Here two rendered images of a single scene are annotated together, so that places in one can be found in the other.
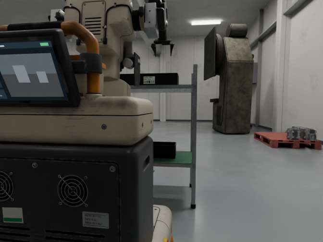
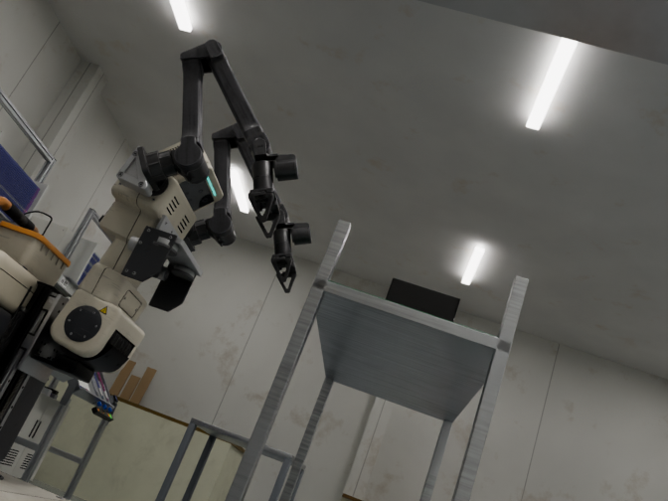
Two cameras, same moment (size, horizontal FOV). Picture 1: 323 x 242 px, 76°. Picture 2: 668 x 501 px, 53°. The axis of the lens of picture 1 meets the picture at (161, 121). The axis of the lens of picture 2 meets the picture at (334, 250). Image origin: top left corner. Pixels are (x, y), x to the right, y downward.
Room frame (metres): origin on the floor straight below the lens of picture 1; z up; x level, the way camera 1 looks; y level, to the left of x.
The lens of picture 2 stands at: (1.64, -1.68, 0.46)
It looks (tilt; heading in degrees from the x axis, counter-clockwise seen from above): 22 degrees up; 93
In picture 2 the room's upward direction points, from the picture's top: 22 degrees clockwise
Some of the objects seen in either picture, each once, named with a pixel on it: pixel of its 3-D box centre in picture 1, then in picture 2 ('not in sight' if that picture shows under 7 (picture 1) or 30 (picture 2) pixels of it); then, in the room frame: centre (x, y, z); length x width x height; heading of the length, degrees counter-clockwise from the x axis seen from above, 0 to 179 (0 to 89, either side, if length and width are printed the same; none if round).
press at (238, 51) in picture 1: (228, 80); not in sight; (6.43, -2.05, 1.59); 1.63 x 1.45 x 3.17; 171
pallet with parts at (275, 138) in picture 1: (282, 134); not in sight; (4.44, -2.64, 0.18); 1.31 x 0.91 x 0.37; 173
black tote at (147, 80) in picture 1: (145, 81); (413, 342); (1.83, 0.14, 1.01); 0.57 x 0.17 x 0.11; 82
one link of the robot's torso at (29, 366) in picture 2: not in sight; (84, 351); (0.94, 0.33, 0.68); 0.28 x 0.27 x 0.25; 82
